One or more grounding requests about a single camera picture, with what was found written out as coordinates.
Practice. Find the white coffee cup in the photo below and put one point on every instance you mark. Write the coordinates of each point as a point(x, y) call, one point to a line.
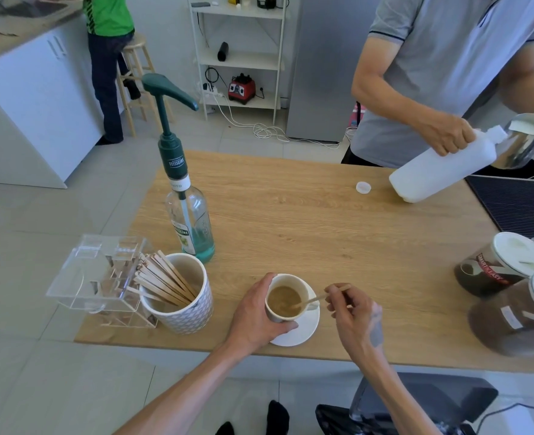
point(304, 285)

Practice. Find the black kettle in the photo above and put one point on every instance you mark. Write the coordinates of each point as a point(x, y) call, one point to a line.
point(267, 1)

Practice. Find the white plastic milk bottle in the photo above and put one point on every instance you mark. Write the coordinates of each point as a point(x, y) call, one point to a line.
point(439, 174)

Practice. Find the person's right thumb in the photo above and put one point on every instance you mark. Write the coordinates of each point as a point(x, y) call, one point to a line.
point(343, 310)

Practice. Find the person's left hand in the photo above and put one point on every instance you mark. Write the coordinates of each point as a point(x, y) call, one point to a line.
point(248, 321)

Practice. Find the steel sink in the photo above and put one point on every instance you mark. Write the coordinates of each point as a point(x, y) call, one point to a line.
point(18, 6)

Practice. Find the black ribbed bar mat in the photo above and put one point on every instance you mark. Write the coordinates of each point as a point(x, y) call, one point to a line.
point(516, 206)

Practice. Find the person's left thumb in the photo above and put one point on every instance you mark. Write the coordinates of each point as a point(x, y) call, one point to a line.
point(282, 330)

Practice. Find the bundle of wooden stir sticks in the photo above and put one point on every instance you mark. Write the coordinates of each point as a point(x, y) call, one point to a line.
point(167, 283)

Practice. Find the white patterned mug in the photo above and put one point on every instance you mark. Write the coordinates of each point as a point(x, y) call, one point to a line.
point(190, 312)

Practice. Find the steel milk pitcher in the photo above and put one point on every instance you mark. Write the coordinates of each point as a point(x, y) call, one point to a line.
point(522, 144)

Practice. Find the person's black sock foot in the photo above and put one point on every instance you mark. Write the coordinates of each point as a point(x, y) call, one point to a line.
point(225, 429)
point(277, 419)

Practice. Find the person's right hand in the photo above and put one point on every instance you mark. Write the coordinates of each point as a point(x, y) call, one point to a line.
point(362, 321)

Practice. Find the glass syrup bottle green pump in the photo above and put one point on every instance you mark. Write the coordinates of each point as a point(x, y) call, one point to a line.
point(190, 221)

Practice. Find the pink bag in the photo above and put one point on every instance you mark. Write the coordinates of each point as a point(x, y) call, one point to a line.
point(353, 117)

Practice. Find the coffee jar red label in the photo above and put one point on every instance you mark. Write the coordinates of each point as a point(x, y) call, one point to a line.
point(488, 274)

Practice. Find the white kitchen cabinet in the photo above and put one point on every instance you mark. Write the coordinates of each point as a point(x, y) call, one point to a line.
point(31, 108)

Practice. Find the clear acrylic organizer box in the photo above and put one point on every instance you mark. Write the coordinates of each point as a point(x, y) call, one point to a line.
point(85, 276)

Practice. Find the coffee jar white label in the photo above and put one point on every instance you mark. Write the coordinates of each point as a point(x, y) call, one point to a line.
point(507, 319)

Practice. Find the red blender base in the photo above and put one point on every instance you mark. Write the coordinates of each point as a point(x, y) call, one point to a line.
point(242, 89)

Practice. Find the white power strip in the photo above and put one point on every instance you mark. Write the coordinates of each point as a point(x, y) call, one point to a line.
point(212, 91)

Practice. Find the brown milky coffee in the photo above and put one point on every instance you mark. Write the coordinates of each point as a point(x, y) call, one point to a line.
point(282, 298)

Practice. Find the white bottle cap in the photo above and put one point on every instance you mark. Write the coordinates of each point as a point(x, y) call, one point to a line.
point(363, 187)

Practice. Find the person's right forearm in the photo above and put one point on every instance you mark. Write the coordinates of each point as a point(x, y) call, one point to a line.
point(391, 394)

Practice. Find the wooden stool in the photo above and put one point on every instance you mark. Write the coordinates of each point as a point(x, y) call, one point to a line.
point(138, 54)

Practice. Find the black cylinder bottle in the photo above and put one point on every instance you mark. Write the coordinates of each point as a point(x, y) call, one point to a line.
point(222, 52)

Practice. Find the white shelf unit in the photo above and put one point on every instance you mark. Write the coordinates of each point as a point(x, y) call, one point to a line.
point(239, 63)

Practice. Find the white saucer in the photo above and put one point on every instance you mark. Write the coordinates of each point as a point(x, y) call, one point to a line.
point(305, 328)

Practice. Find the black chair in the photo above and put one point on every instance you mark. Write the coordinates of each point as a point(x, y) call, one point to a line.
point(434, 398)

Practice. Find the person's left forearm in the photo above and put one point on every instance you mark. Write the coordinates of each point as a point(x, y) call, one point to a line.
point(185, 394)

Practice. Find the silver refrigerator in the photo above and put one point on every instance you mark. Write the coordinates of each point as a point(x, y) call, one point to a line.
point(330, 63)

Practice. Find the single wooden stirrer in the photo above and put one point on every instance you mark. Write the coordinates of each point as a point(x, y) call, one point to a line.
point(314, 299)

